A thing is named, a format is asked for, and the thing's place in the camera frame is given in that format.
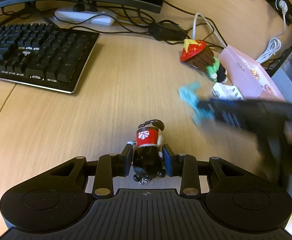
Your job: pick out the light blue packet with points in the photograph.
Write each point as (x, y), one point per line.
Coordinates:
(189, 95)

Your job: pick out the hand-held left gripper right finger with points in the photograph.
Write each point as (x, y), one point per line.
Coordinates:
(167, 161)

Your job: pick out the white power strip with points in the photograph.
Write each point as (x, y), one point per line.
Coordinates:
(80, 16)

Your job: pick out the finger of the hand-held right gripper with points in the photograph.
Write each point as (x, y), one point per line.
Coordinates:
(226, 111)

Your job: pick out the figurine with red cup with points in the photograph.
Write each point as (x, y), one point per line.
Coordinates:
(146, 137)

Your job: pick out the pink cardboard box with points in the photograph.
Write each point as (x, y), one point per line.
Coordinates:
(248, 77)

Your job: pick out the white battery charger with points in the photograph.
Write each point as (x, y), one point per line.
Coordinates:
(227, 91)

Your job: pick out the black power adapter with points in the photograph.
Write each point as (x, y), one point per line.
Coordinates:
(166, 31)

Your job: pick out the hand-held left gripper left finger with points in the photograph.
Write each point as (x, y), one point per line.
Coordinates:
(125, 161)

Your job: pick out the black mechanical keyboard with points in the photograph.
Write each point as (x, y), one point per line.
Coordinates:
(35, 52)

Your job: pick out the knitted doll with brown hat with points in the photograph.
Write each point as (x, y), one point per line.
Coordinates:
(201, 55)

